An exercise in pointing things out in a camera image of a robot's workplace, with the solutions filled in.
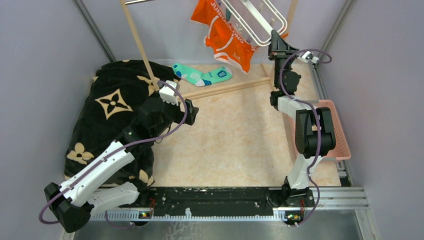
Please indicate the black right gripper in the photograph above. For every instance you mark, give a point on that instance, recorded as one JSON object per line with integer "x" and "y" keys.
{"x": 278, "y": 49}

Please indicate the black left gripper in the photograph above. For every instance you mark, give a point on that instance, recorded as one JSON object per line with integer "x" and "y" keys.
{"x": 191, "y": 111}

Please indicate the white plastic clip hanger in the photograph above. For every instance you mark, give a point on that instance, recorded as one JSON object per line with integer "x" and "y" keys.
{"x": 258, "y": 18}

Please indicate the orange underwear white trim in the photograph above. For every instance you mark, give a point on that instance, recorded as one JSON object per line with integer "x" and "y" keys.
{"x": 227, "y": 43}

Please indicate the pink perforated plastic basket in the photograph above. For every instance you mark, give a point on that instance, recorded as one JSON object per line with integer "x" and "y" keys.
{"x": 339, "y": 153}

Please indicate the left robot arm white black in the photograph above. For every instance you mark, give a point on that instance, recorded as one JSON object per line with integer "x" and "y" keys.
{"x": 76, "y": 200}

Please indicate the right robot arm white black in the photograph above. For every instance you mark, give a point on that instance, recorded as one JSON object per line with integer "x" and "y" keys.
{"x": 314, "y": 134}

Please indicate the green patterned sock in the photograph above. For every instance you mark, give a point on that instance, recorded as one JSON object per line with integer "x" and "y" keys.
{"x": 202, "y": 79}

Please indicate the teal clothes peg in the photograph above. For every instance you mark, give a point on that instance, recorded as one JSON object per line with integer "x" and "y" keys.
{"x": 228, "y": 15}

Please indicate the black floral blanket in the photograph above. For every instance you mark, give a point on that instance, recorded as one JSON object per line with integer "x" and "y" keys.
{"x": 118, "y": 90}

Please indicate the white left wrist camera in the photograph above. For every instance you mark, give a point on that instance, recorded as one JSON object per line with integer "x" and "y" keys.
{"x": 167, "y": 92}

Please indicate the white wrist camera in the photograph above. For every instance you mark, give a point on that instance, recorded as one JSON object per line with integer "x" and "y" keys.
{"x": 167, "y": 92}
{"x": 308, "y": 57}

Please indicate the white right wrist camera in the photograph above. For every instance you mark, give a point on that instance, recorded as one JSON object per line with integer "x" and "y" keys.
{"x": 308, "y": 57}

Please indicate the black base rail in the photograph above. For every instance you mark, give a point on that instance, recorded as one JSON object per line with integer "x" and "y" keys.
{"x": 213, "y": 204}

